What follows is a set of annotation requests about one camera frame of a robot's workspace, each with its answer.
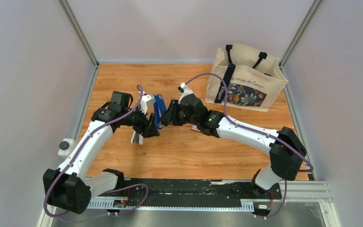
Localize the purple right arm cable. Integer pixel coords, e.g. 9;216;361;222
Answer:
184;73;314;219

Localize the red white staple box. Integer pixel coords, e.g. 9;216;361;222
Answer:
191;125;200;131

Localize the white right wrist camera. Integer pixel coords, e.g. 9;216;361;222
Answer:
178;83;194;104

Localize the blue stapler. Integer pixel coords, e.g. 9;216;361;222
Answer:
154;94;166;130

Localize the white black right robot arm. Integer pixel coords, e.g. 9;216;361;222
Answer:
160;95;306;198

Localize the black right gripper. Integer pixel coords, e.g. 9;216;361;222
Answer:
160;99;199;126

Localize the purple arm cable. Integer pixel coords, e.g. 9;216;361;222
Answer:
43;84;150;218
184;73;314;219

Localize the beige floral tote bag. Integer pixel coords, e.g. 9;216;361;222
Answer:
205;44;288;112

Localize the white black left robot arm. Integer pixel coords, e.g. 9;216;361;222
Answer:
43;86;160;217

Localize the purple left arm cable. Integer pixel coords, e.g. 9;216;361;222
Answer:
43;84;150;218

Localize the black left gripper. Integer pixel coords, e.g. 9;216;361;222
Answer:
121;103;160;138

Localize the aluminium frame rail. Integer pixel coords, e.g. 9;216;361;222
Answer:
38;178;341;227

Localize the white stapler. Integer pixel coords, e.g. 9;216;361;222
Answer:
130;131;144;145

